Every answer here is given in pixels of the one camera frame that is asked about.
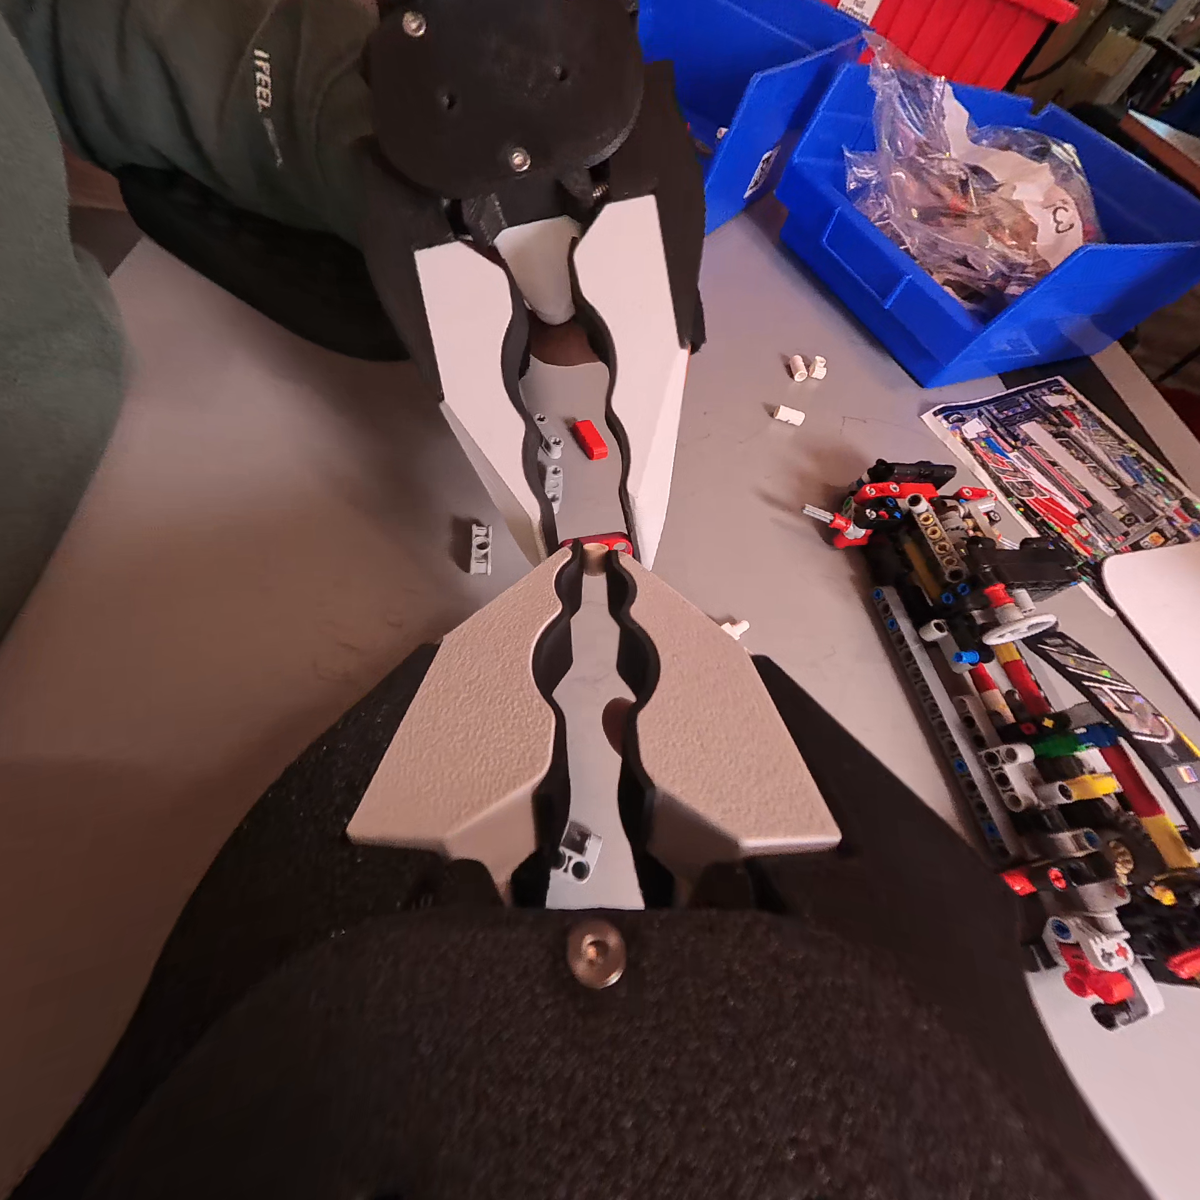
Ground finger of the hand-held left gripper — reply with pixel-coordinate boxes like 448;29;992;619
413;239;566;566
570;191;696;574

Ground red plastic bin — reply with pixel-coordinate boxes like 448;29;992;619
825;0;1082;91

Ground black mesh cushion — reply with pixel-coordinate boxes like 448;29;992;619
118;168;419;362

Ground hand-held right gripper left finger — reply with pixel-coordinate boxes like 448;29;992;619
348;546;580;904

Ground person's left forearm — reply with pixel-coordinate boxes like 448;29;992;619
19;0;396;236

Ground toy brick car chassis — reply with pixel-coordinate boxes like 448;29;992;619
803;458;1200;1034

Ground person's green sweatshirt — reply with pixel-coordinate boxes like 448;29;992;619
0;15;128;639

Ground white book stand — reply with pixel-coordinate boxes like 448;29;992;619
1102;542;1200;709

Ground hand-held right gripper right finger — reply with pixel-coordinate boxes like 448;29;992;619
606;552;845;904

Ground holographic sticker sheet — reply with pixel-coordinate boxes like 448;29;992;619
922;375;1200;565

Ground person's left hand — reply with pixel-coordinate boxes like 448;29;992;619
528;319;603;368

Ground clear bags of parts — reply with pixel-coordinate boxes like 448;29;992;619
842;34;1110;321

